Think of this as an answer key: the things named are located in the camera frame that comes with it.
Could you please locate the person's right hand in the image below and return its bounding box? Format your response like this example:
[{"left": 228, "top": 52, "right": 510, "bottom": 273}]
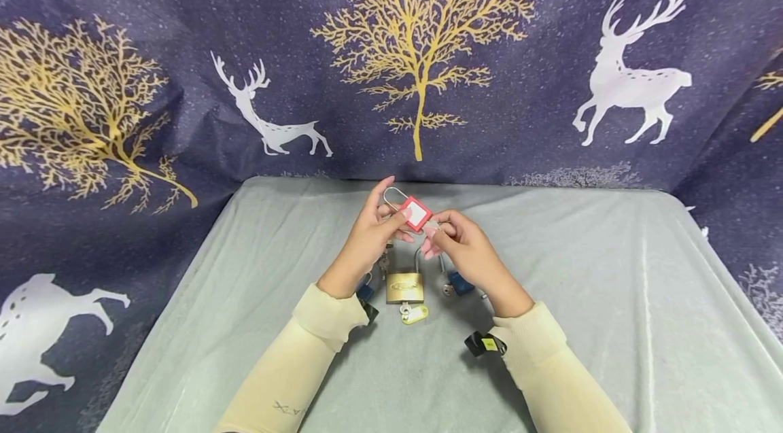
[{"left": 420, "top": 209, "right": 535, "bottom": 319}]

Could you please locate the person's left hand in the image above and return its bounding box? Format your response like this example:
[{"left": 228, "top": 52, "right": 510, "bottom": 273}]
[{"left": 316, "top": 176, "right": 416, "bottom": 300}]

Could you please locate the red padlock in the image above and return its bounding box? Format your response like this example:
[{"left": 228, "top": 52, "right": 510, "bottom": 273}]
[{"left": 383, "top": 186, "right": 434, "bottom": 235}]

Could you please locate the person's right forearm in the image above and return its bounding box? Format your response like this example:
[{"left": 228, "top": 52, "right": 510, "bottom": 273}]
[{"left": 487, "top": 301, "right": 634, "bottom": 433}]

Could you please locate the person's left forearm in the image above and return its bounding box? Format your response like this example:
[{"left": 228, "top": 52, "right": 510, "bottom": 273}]
[{"left": 213, "top": 282, "right": 370, "bottom": 433}]

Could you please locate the brass padlock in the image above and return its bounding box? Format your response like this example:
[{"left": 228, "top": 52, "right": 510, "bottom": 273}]
[{"left": 385, "top": 245, "right": 428, "bottom": 305}]

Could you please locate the key with pale yellow tag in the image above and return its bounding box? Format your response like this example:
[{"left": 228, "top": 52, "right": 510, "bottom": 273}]
[{"left": 399, "top": 302, "right": 430, "bottom": 326}]

